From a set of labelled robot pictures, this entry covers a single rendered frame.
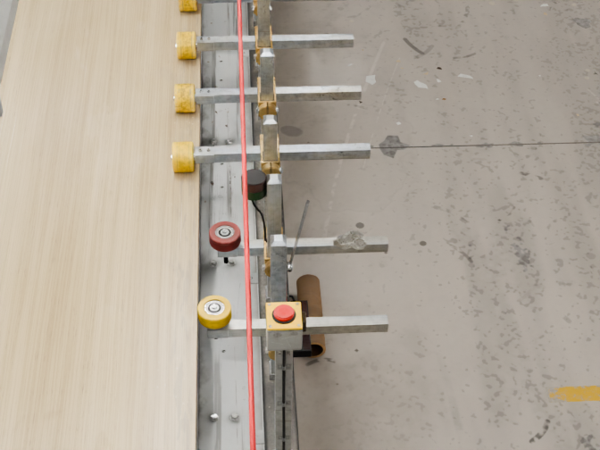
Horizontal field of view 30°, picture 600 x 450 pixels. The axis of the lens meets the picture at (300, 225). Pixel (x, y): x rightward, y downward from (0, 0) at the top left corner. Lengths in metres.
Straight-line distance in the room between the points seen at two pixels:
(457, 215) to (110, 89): 1.52
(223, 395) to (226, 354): 0.13
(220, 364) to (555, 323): 1.42
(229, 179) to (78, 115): 0.50
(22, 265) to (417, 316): 1.54
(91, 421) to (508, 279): 1.95
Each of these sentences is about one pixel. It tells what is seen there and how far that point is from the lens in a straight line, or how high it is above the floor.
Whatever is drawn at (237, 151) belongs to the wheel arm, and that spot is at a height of 0.96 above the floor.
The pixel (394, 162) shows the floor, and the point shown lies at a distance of 4.40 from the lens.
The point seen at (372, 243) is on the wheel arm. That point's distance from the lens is 2.86.
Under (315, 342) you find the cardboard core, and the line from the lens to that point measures 3.65.
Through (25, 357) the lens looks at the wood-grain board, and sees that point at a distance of 2.62.
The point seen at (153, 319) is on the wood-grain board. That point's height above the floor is 0.90.
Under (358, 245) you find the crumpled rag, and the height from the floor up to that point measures 0.87.
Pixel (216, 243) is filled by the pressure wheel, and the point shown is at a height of 0.90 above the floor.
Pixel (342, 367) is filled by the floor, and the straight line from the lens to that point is 3.69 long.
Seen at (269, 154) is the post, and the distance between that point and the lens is 2.90.
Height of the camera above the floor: 2.90
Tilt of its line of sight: 45 degrees down
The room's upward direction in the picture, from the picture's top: 1 degrees clockwise
